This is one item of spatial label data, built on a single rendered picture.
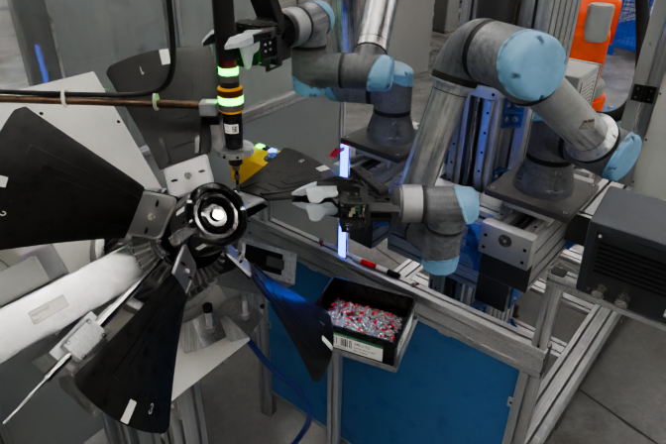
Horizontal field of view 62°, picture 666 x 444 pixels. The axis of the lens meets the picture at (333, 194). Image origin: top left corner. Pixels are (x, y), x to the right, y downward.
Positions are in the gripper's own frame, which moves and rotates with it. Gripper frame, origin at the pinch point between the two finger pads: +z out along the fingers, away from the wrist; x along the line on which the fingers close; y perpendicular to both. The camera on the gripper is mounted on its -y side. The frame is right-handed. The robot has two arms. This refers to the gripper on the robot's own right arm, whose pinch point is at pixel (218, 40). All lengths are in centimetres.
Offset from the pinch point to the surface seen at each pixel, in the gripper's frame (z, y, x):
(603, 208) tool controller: -24, 27, -63
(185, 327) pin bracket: 12, 55, 5
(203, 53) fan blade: -11.3, 6.5, 13.2
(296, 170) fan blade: -19.5, 32.0, -2.7
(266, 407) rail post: -42, 146, 26
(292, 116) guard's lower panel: -108, 59, 53
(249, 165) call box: -38, 44, 24
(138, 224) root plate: 16.5, 29.3, 7.5
